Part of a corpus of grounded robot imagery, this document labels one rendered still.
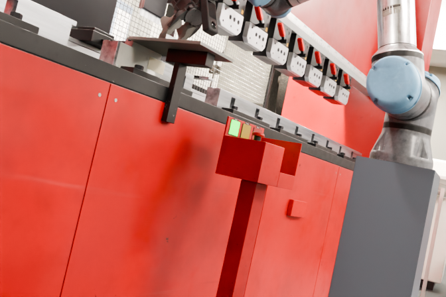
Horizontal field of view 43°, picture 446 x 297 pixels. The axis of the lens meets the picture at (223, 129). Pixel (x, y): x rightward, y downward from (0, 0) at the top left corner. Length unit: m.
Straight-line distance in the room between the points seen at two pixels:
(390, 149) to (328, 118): 2.39
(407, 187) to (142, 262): 0.80
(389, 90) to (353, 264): 0.41
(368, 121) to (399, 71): 2.40
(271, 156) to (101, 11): 1.02
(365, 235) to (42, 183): 0.76
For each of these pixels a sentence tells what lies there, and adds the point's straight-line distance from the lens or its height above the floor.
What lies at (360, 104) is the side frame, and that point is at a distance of 3.73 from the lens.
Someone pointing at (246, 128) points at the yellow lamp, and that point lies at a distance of 1.82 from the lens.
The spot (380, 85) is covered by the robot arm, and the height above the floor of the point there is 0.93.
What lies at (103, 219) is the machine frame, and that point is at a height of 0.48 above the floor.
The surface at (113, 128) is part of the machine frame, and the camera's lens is 1.52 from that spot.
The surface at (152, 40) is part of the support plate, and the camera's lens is 1.66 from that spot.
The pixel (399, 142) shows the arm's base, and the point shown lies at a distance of 1.41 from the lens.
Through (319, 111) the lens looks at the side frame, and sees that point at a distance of 3.81.
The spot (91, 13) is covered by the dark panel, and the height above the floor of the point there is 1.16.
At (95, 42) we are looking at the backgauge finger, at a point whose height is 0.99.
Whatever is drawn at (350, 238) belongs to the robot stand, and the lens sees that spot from 1.39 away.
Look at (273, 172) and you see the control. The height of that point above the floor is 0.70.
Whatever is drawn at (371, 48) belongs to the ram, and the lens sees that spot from 3.50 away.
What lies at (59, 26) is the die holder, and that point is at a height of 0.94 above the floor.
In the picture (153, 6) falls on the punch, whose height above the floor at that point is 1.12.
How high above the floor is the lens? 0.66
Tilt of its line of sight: 4 degrees up
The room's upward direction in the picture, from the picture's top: 12 degrees clockwise
